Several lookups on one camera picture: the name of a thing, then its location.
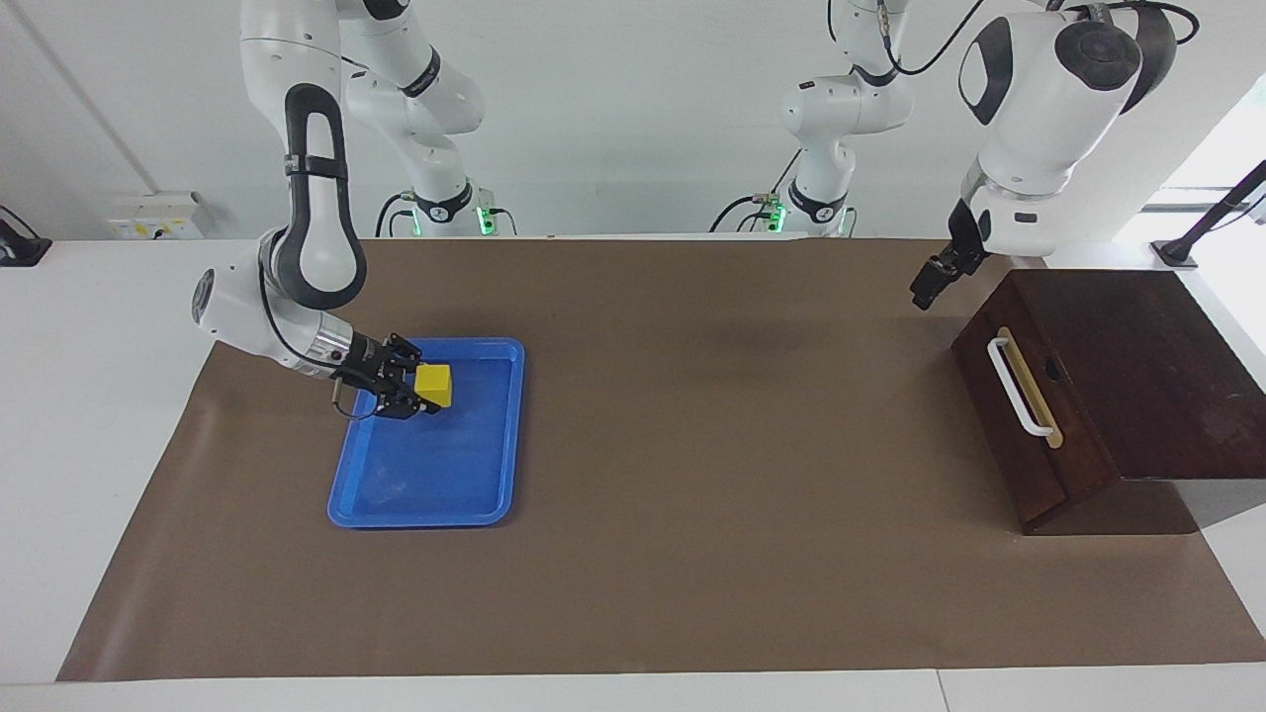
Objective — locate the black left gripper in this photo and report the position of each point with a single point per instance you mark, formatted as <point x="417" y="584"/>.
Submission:
<point x="967" y="242"/>

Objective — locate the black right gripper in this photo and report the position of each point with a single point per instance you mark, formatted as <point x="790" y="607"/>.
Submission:
<point x="368" y="368"/>

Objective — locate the yellow cube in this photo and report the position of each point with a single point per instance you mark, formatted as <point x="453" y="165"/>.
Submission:
<point x="433" y="386"/>

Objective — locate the blue plastic tray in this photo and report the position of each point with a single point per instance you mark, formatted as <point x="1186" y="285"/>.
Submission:
<point x="435" y="465"/>

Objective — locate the dark wooden cabinet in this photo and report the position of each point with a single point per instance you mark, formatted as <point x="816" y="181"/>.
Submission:
<point x="1147" y="366"/>

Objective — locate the brown table mat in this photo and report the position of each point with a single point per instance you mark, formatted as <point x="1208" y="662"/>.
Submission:
<point x="692" y="554"/>

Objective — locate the black clamp mount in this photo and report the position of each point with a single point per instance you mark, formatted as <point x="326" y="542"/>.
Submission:
<point x="20" y="249"/>

